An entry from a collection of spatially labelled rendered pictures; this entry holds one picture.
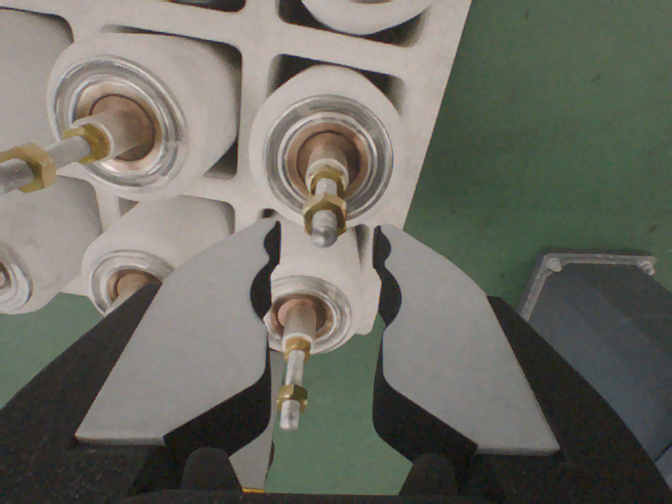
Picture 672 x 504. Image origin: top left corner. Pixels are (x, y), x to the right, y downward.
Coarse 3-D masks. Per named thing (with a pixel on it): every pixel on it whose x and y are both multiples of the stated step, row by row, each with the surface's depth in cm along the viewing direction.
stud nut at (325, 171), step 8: (320, 168) 17; (328, 168) 17; (336, 168) 17; (312, 176) 17; (320, 176) 17; (328, 176) 17; (336, 176) 17; (312, 184) 17; (336, 184) 17; (312, 192) 17
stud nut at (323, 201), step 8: (312, 200) 14; (320, 200) 13; (328, 200) 13; (336, 200) 14; (304, 208) 14; (312, 208) 13; (320, 208) 13; (328, 208) 13; (336, 208) 13; (344, 208) 13; (304, 216) 14; (312, 216) 14; (336, 216) 14; (344, 216) 14; (304, 224) 14; (344, 224) 14; (304, 232) 14; (344, 232) 14
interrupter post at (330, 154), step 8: (328, 144) 20; (312, 152) 20; (320, 152) 19; (328, 152) 18; (336, 152) 19; (312, 160) 18; (320, 160) 17; (328, 160) 17; (336, 160) 18; (344, 160) 19; (312, 168) 18; (344, 168) 18; (344, 176) 18; (344, 184) 18
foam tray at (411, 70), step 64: (0, 0) 22; (64, 0) 22; (128, 0) 22; (256, 0) 22; (448, 0) 22; (256, 64) 24; (384, 64) 24; (448, 64) 24; (192, 192) 29; (256, 192) 29
